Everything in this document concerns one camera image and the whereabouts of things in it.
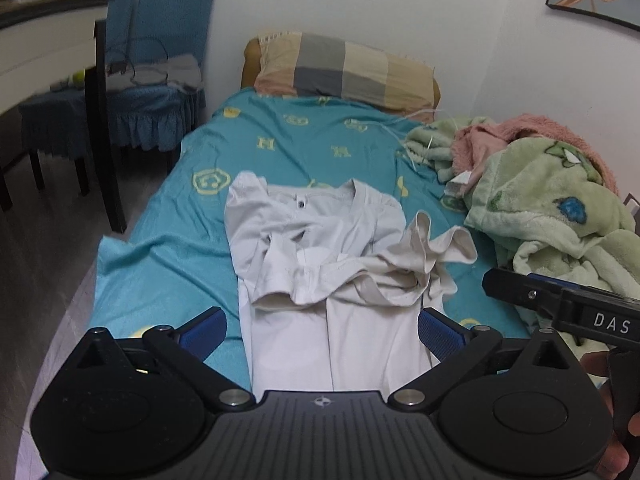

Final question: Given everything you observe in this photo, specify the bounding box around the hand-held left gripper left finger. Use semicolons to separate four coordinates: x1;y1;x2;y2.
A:
75;306;256;411

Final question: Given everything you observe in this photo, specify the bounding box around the black cable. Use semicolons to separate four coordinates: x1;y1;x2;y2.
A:
107;37;171;86

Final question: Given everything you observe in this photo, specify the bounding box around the person's right hand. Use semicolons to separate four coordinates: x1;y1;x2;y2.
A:
580;351;640;480

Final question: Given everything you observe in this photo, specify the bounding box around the teal printed bed sheet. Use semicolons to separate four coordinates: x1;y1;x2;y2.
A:
90;87;531;393

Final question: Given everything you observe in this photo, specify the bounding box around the checked pillow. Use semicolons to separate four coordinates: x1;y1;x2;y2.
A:
252;31;436;113

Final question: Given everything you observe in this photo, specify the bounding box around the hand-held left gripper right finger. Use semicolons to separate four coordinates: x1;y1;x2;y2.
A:
387;307;576;411

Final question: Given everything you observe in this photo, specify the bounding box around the grey cloth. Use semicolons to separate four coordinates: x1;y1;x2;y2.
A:
107;54;203;93

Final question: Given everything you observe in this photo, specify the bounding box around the white charging cable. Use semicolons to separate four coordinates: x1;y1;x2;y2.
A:
385;107;461;171

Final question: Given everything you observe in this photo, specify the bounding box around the brown cushion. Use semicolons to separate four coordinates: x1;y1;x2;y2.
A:
241;37;442;111

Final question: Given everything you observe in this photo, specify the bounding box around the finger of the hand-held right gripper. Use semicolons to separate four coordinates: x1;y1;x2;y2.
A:
482;267;566;321
525;272;623;301

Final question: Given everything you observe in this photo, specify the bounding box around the pink fleece blanket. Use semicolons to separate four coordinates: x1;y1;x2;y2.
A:
450;114;618;196

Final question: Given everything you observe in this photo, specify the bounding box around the white blanket tag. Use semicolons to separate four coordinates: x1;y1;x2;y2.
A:
445;170;473;198

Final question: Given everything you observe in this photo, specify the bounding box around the blue covered chair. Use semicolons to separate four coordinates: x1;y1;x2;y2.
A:
20;0;138;196
107;0;218;176

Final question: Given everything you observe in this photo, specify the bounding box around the white shirt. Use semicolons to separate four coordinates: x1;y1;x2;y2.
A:
224;170;478;393

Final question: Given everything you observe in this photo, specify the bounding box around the green fleece blanket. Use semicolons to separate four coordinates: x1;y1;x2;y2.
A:
405;116;640;326

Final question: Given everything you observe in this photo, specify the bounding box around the white table with black legs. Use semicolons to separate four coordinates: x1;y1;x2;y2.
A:
0;0;128;233

